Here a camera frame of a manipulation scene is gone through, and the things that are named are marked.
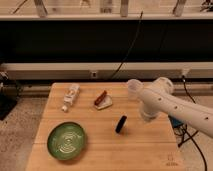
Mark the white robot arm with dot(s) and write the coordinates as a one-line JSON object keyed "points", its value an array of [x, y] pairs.
{"points": [[157, 97]]}

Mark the black round eraser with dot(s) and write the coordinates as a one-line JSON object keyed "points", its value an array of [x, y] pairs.
{"points": [[120, 124]]}

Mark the white brown wedge block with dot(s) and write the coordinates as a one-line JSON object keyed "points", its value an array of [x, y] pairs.
{"points": [[103, 101]]}

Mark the clear plastic cup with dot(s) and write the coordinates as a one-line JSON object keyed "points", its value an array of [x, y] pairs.
{"points": [[133, 86]]}

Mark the white plastic bottle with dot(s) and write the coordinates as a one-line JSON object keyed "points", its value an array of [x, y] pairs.
{"points": [[72, 93]]}

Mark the white bottle cap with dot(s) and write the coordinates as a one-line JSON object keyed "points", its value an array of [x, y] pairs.
{"points": [[64, 108]]}

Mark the green glass plate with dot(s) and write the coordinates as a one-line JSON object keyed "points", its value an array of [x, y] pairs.
{"points": [[66, 141]]}

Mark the blue connector box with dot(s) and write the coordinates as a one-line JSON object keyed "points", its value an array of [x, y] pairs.
{"points": [[175, 123]]}

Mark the black equipment at left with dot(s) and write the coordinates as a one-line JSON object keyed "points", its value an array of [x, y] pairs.
{"points": [[7, 102]]}

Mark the white wall outlet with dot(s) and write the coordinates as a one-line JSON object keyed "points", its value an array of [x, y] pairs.
{"points": [[94, 74]]}

